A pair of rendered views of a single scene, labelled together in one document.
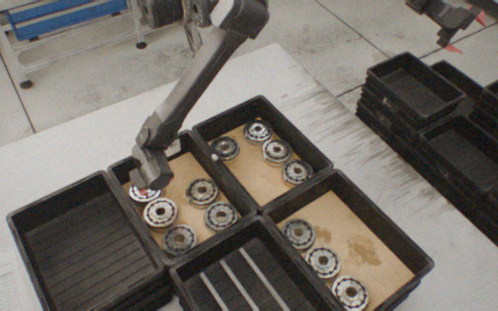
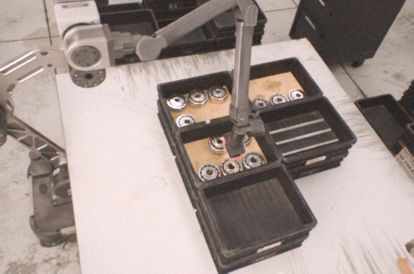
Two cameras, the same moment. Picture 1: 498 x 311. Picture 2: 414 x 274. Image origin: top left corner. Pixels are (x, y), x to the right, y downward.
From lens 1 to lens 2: 146 cm
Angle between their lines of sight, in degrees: 49
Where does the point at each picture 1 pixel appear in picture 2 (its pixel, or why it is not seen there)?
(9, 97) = not seen: outside the picture
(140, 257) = (257, 187)
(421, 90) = (126, 28)
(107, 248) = (247, 205)
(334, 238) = (262, 93)
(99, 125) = (97, 220)
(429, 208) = not seen: hidden behind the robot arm
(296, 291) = (290, 119)
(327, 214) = not seen: hidden behind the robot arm
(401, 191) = (223, 63)
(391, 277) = (288, 80)
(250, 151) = (190, 112)
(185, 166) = (191, 150)
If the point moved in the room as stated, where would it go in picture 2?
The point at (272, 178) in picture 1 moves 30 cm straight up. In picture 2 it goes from (214, 108) to (222, 64)
